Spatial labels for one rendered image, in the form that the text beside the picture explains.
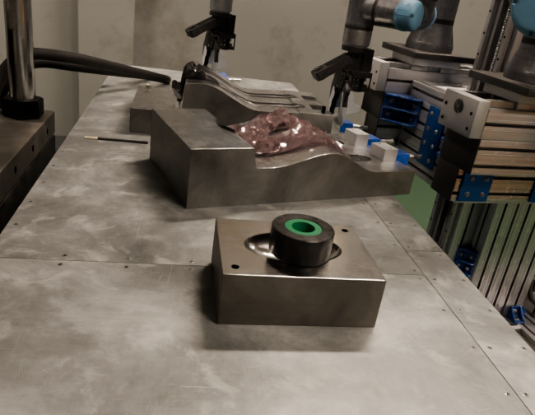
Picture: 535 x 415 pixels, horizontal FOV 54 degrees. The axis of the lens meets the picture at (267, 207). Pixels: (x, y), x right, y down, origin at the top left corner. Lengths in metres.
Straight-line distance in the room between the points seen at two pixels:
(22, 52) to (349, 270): 1.01
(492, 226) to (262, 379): 1.29
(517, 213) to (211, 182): 1.13
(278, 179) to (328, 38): 2.74
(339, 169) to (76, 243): 0.51
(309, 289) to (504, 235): 1.25
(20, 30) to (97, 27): 1.88
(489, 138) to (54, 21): 2.63
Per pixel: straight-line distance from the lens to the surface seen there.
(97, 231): 0.84
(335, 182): 1.04
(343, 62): 1.47
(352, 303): 0.66
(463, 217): 1.77
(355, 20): 1.46
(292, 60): 3.60
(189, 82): 1.30
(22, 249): 0.80
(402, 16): 1.40
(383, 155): 1.17
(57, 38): 3.42
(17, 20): 1.41
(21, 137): 1.31
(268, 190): 0.97
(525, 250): 1.91
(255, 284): 0.62
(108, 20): 3.26
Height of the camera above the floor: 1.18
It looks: 23 degrees down
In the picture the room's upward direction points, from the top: 8 degrees clockwise
